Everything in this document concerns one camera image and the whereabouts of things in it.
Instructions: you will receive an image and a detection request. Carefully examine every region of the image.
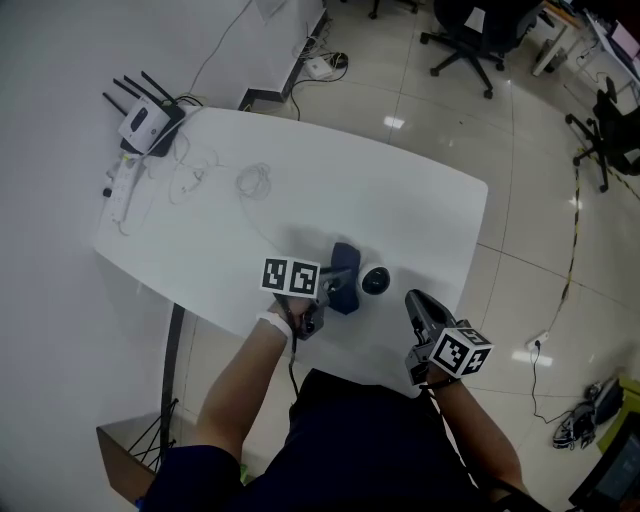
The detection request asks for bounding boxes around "open laptop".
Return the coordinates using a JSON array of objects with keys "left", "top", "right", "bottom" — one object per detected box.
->
[{"left": 609, "top": 19, "right": 640, "bottom": 61}]

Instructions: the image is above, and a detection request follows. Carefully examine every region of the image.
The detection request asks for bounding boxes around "person's right forearm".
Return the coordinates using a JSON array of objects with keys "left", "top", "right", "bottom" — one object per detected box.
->
[{"left": 424, "top": 369, "right": 526, "bottom": 494}]

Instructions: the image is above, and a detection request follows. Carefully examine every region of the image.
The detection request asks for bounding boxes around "black floor cable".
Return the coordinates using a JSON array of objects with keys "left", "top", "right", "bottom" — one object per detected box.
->
[{"left": 529, "top": 347, "right": 566, "bottom": 424}]

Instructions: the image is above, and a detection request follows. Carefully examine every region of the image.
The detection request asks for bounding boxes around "person's left hand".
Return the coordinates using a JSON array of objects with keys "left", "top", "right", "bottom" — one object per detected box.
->
[{"left": 272, "top": 294, "right": 315, "bottom": 335}]

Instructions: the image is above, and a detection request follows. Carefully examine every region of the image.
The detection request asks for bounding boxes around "black screen on stand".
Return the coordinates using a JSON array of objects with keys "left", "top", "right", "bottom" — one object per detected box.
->
[{"left": 569, "top": 429, "right": 640, "bottom": 512}]

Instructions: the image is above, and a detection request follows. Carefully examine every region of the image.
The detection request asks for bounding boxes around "white wall-mounted box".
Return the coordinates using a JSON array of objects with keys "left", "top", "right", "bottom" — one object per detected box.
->
[{"left": 254, "top": 0, "right": 289, "bottom": 21}]

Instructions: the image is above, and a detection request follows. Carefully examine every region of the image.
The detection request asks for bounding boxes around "white power strip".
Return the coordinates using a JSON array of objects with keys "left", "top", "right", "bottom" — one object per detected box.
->
[{"left": 103, "top": 152, "right": 146, "bottom": 224}]

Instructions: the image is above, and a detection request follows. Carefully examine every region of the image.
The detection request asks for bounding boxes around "black office chair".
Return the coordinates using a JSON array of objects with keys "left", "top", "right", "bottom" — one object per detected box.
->
[
  {"left": 564, "top": 75, "right": 640, "bottom": 194},
  {"left": 419, "top": 0, "right": 546, "bottom": 100}
]

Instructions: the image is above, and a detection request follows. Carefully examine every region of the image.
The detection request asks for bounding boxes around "brown wooden table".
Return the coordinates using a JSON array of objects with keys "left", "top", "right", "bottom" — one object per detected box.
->
[{"left": 95, "top": 412, "right": 161, "bottom": 506}]

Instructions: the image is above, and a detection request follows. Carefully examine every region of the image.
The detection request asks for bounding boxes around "yellow-black floor tape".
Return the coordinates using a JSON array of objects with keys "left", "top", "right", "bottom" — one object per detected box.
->
[{"left": 549, "top": 159, "right": 640, "bottom": 331}]

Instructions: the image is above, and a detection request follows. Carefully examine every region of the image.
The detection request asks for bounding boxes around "white floor box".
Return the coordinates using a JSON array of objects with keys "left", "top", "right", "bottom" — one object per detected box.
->
[{"left": 303, "top": 55, "right": 335, "bottom": 80}]

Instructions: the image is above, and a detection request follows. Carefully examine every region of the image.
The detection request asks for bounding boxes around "white box with black oval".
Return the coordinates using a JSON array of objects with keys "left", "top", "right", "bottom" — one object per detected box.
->
[{"left": 118, "top": 95, "right": 171, "bottom": 154}]

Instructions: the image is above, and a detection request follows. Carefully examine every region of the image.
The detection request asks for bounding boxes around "coiled white cable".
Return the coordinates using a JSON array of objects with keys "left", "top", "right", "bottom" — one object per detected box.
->
[{"left": 234, "top": 162, "right": 286, "bottom": 251}]

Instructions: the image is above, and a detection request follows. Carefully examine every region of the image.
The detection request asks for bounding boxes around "small black round device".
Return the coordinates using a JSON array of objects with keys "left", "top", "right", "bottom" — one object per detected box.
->
[{"left": 358, "top": 259, "right": 392, "bottom": 296}]

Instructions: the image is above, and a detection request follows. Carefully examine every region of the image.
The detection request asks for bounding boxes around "black router with antennas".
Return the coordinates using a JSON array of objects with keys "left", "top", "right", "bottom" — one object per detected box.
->
[{"left": 102, "top": 70, "right": 186, "bottom": 159}]

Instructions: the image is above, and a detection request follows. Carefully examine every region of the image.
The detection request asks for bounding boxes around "dark blue pouch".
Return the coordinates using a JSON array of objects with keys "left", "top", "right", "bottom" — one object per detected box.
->
[{"left": 329, "top": 242, "right": 364, "bottom": 316}]

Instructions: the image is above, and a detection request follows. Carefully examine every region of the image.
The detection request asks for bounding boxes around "person's left forearm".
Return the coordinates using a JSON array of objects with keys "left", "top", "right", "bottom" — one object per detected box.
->
[{"left": 194, "top": 319, "right": 291, "bottom": 454}]

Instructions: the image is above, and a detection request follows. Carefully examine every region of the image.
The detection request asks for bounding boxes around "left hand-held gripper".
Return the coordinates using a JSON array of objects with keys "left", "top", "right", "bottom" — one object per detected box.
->
[{"left": 258, "top": 256, "right": 354, "bottom": 343}]

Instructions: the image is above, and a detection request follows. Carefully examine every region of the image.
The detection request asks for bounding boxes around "white standing desk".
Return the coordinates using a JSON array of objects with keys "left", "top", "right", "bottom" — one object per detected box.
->
[{"left": 93, "top": 106, "right": 490, "bottom": 399}]

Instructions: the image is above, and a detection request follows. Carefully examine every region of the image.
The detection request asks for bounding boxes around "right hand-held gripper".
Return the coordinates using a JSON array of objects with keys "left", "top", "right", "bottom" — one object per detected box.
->
[{"left": 404, "top": 288, "right": 496, "bottom": 387}]

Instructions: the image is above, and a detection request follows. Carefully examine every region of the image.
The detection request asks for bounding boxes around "white charger with cable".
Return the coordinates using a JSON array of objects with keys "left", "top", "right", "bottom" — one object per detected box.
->
[{"left": 167, "top": 134, "right": 221, "bottom": 206}]

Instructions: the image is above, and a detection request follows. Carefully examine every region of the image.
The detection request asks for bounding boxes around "heap of grey equipment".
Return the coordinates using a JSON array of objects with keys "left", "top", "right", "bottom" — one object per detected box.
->
[{"left": 552, "top": 377, "right": 624, "bottom": 451}]

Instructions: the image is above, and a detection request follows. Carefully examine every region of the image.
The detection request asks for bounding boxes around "wood-top office desk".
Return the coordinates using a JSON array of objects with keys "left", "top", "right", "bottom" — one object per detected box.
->
[{"left": 530, "top": 0, "right": 586, "bottom": 77}]

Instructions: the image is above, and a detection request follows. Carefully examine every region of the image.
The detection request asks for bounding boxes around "grey waste bin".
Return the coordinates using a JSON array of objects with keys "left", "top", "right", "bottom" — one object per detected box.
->
[{"left": 537, "top": 39, "right": 569, "bottom": 74}]

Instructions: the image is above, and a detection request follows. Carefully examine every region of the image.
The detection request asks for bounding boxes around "white office desk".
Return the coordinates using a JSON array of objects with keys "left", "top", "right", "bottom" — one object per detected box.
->
[{"left": 579, "top": 9, "right": 640, "bottom": 96}]

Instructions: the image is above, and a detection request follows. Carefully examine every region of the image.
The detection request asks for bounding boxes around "person's dark blue shirt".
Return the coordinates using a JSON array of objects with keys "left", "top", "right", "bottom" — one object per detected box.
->
[{"left": 139, "top": 368, "right": 501, "bottom": 512}]

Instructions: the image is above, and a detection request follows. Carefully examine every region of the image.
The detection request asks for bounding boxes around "white wristband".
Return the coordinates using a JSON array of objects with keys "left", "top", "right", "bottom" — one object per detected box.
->
[{"left": 255, "top": 310, "right": 294, "bottom": 339}]

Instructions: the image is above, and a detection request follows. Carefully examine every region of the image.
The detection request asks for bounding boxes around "green panel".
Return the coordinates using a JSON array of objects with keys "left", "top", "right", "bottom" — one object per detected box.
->
[{"left": 597, "top": 377, "right": 640, "bottom": 451}]

